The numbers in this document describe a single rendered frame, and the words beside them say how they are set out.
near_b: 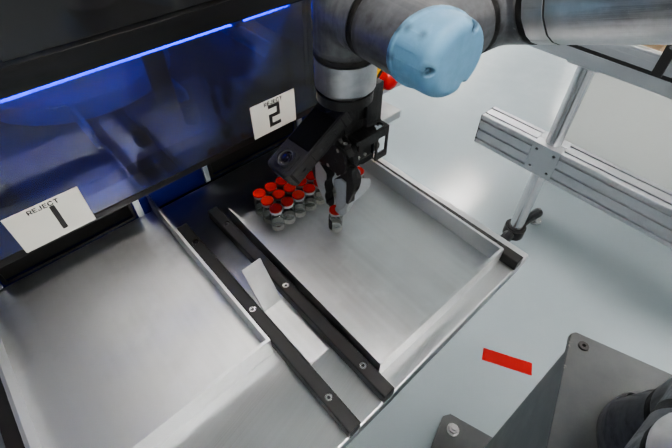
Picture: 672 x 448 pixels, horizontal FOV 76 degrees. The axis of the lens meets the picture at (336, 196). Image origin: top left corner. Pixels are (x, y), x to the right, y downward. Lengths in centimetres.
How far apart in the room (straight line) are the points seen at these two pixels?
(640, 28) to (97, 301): 69
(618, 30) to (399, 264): 41
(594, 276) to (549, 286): 20
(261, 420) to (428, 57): 43
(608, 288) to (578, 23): 161
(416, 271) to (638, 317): 138
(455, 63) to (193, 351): 46
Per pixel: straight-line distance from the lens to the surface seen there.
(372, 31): 42
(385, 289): 64
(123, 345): 66
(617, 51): 134
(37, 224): 64
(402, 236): 70
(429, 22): 39
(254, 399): 58
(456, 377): 158
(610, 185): 154
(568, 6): 44
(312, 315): 60
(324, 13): 47
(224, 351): 61
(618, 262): 209
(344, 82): 50
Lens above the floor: 142
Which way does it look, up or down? 45 degrees down
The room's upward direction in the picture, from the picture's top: straight up
